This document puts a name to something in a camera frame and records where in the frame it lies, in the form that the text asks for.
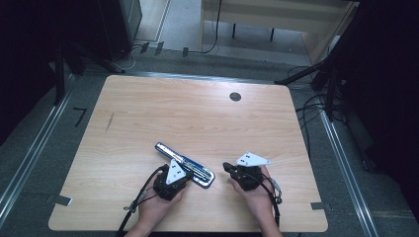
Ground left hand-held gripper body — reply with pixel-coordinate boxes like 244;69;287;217
152;158;194;201

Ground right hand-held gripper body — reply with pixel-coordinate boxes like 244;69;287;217
230;151;272;192

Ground blue stapler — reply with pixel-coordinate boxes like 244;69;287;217
154;141;216;190

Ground person's left hand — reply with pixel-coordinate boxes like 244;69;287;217
137;184;186;221

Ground person's right hand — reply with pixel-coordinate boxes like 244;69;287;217
230;165;276;221

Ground black stand leg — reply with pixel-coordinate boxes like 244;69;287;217
65;42;126;74
274;55;330;86

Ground light wooden furniture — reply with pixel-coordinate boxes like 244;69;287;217
199;0;360;65

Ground black cabinet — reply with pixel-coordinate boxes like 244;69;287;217
97;0;143;62

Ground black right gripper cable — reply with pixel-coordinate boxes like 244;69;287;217
243;171;284;228

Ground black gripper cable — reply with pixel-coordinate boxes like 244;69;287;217
243;171;284;228
117;164;169;237

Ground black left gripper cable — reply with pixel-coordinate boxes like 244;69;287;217
117;164;169;237

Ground black floor cables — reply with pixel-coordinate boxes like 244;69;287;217
294;93;330;159

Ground metal floor rail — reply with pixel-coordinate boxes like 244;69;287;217
317;108;379;237
0;73;75;228

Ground white floor cable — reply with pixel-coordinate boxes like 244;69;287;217
122;45;143;72

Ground black hanging cable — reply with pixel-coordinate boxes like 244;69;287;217
189;0;223;55

